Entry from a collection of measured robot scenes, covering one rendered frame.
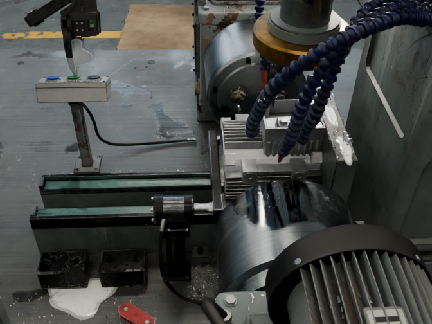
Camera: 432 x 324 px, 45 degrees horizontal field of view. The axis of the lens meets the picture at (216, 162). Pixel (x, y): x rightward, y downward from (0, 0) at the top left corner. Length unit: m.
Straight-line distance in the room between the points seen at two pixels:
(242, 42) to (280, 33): 0.37
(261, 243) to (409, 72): 0.42
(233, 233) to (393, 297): 0.39
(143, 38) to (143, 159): 2.03
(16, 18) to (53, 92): 2.92
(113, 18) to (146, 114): 2.46
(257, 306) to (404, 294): 0.25
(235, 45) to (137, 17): 2.46
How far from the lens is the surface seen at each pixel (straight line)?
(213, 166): 1.12
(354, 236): 0.57
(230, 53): 1.28
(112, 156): 1.52
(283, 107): 1.14
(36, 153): 1.58
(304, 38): 0.93
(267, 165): 1.08
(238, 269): 0.83
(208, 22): 1.45
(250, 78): 1.28
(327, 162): 1.06
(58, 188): 1.28
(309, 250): 0.56
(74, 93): 1.34
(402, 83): 1.05
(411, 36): 1.02
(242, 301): 0.75
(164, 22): 3.65
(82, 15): 1.30
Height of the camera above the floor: 1.78
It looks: 41 degrees down
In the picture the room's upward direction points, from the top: 1 degrees clockwise
